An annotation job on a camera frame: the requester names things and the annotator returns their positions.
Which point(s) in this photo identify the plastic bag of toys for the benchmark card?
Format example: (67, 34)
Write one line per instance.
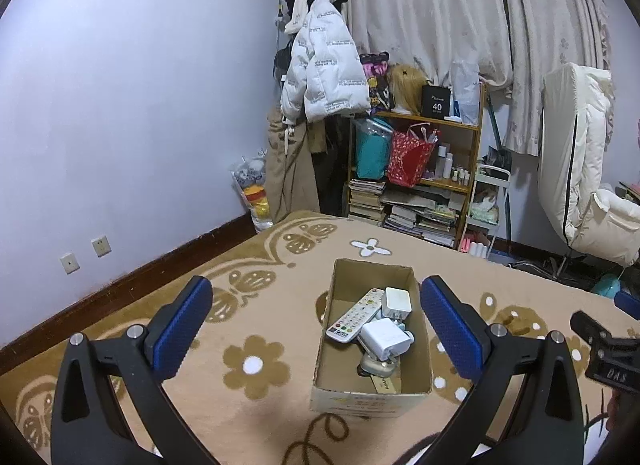
(252, 185)

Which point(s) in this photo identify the clear plastic bag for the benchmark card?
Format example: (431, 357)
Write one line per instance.
(467, 90)

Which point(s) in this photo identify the white wall charger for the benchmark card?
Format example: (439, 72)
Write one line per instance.
(397, 301)

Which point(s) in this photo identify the teal bag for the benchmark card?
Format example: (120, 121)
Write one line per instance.
(372, 155)

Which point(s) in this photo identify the black dustpan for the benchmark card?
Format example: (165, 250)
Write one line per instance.
(500, 159)

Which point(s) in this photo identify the black box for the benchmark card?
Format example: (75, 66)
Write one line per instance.
(436, 101)

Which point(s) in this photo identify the white remote control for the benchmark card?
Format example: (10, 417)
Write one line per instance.
(350, 320)

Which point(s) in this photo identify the pink and white bottles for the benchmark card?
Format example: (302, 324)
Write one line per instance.
(475, 247)

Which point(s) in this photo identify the wooden shelf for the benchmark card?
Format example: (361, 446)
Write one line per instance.
(450, 124)

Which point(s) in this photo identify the white wall socket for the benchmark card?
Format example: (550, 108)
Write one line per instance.
(69, 263)
(101, 245)

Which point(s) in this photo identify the stack of old books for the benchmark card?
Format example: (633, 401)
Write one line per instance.
(366, 200)

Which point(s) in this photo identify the dark hanging clothes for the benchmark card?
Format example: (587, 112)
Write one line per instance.
(332, 170)

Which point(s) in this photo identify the beige coat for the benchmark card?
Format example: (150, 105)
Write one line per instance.
(290, 170)

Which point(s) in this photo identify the cardboard box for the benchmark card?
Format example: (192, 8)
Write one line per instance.
(370, 402)

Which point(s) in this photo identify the wooden desk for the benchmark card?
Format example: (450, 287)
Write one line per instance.
(631, 190)

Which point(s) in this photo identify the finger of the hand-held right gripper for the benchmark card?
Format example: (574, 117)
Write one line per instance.
(630, 306)
(600, 332)

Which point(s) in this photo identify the teal round container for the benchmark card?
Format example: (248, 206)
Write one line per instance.
(607, 287)

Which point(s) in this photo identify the red gift bag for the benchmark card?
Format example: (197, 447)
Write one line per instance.
(407, 160)

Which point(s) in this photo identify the white trolley cart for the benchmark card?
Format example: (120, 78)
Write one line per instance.
(492, 171)

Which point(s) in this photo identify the pile of flat books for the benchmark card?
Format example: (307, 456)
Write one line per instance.
(420, 220)

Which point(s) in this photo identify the pink black cartoon bag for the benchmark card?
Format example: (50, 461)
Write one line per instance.
(377, 80)

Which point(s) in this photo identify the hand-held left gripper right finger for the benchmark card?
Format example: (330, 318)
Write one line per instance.
(450, 335)

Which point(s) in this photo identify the white puffer jacket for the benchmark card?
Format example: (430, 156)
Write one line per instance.
(325, 60)

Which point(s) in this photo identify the pale green packets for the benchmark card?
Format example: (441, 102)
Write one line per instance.
(485, 210)

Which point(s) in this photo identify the tall clear bottle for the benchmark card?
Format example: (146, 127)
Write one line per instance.
(450, 167)

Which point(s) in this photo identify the tall white bottle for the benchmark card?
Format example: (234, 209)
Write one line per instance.
(443, 162)

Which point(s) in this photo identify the floral beige curtain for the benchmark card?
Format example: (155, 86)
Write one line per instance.
(425, 10)

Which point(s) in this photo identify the white office chair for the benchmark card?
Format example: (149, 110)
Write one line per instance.
(575, 145)

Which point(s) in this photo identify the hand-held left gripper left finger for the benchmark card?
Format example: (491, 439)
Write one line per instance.
(182, 330)

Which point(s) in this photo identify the tan key tag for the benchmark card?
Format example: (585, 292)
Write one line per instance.
(387, 385)

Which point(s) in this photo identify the blonde wig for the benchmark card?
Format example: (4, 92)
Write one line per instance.
(405, 87)

